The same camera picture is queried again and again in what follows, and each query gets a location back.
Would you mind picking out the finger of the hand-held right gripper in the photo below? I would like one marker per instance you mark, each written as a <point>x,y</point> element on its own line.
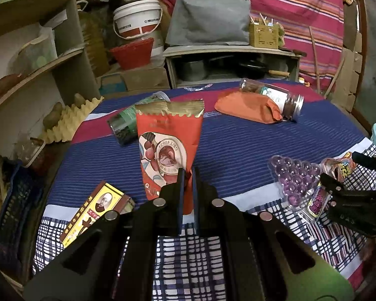
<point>332,183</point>
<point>368,161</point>

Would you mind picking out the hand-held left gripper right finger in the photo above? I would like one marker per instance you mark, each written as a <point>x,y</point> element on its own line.
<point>195,194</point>

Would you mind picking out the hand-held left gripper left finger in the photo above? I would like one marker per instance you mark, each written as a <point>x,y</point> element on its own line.
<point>181,194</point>

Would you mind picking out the orange printed snack packet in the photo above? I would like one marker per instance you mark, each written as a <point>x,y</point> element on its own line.
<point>340,166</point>

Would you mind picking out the red snack packet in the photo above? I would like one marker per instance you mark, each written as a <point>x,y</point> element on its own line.
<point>166,150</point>

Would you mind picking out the person's right forearm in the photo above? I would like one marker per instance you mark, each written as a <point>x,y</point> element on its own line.
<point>374,247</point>

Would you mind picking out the purple label candy packet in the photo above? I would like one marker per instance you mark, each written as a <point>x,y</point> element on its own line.
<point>316,203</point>

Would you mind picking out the purple grape-shaped plastic tray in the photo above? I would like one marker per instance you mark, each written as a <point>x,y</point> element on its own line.
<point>294,175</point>

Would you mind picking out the blue red striped tablecloth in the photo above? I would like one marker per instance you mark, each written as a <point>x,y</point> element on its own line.
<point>238,150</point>

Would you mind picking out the yellow red portrait box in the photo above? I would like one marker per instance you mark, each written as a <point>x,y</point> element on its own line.
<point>94,213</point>

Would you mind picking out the green label plastic jar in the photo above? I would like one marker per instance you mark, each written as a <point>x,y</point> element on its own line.
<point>123,125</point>

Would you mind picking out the clear jar white label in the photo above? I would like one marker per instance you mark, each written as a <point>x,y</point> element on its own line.
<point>279,98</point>

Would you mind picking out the orange paper packet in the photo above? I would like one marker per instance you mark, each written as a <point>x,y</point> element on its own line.
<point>247,108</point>

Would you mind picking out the thin wooden stick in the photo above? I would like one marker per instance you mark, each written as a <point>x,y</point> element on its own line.
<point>315,62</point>

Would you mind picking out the cardboard box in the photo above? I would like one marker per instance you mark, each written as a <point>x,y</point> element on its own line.
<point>144,78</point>

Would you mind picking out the small steel pot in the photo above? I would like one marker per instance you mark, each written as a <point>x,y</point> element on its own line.
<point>192,69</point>

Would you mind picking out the blue box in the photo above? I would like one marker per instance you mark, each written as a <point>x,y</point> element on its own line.
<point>112,85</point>

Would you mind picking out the yellow egg carton tray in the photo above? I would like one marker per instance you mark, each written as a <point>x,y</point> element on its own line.
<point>69,122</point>

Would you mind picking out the black frying pan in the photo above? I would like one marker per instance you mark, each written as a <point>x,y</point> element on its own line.
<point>252,68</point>

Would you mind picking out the small potato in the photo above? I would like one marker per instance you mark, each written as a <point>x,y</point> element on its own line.
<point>79,99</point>

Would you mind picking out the small wooden cabinet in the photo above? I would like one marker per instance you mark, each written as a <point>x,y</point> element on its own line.
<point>228,51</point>

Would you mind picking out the red plastic basket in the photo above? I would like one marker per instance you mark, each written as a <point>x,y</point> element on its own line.
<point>131,53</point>

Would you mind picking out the large potato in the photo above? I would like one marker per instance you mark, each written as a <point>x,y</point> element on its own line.
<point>52,116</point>

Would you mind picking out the clear plastic container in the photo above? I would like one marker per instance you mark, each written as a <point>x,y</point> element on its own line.
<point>29,152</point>

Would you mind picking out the yellow chopstick holder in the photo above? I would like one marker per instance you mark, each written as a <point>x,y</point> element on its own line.
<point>263,36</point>

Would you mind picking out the red striped blanket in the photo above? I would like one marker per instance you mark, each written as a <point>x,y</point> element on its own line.
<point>300,9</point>

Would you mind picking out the dark blue crate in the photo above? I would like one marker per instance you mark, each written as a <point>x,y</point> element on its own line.
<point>12,213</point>

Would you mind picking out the grey cushion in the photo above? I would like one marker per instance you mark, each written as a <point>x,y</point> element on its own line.
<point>208,18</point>

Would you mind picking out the yellow oil bottle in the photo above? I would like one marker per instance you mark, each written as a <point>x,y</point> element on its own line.
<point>94,40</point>

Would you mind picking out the white plastic bucket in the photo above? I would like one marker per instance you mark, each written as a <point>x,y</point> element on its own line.
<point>138,18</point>

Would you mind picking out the wooden shelf unit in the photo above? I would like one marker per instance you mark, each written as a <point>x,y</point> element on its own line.
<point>75,37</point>

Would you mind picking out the clear plastic bag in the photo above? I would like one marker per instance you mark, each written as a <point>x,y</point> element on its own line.
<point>34,56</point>

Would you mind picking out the sweet potato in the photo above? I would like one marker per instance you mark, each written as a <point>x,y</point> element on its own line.
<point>3,86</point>

